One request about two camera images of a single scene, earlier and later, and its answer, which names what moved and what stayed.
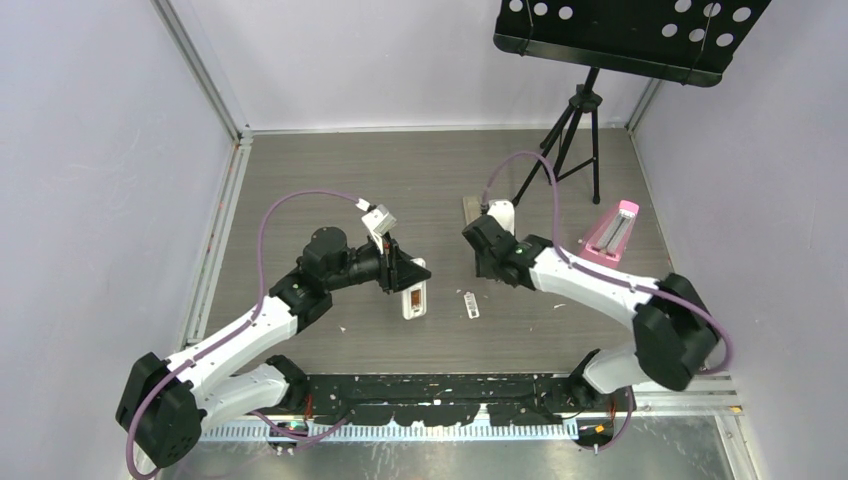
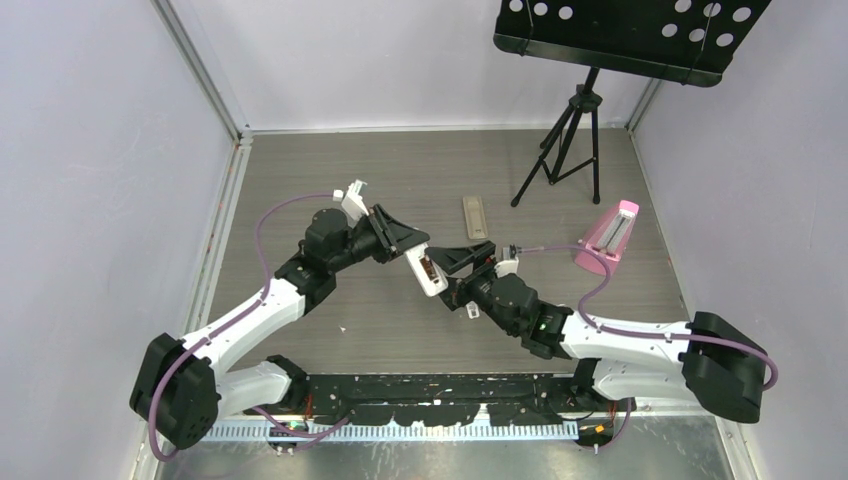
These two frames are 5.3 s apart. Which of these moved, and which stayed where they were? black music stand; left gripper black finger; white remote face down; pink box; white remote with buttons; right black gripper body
Moved: left gripper black finger; white remote face down; right black gripper body
Stayed: pink box; black music stand; white remote with buttons
